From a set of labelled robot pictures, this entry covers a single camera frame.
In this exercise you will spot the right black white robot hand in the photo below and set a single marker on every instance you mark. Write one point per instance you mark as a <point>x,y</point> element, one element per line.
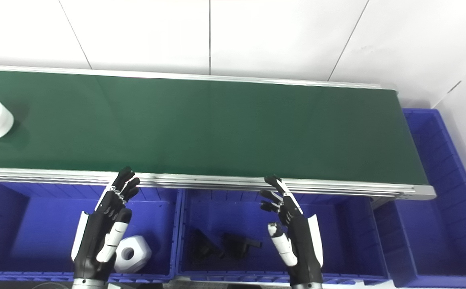
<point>303,241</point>

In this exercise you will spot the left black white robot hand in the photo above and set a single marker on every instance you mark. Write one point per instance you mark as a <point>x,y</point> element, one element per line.
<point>92,241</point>

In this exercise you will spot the blue plastic bin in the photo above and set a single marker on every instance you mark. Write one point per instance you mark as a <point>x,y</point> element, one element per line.
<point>44,228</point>
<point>437,241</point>
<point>345,241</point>

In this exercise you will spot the black plastic part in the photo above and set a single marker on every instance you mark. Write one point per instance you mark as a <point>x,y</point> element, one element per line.
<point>237,245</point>

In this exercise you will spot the green conveyor belt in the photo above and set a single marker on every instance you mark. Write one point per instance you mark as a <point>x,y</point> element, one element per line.
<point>217,128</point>

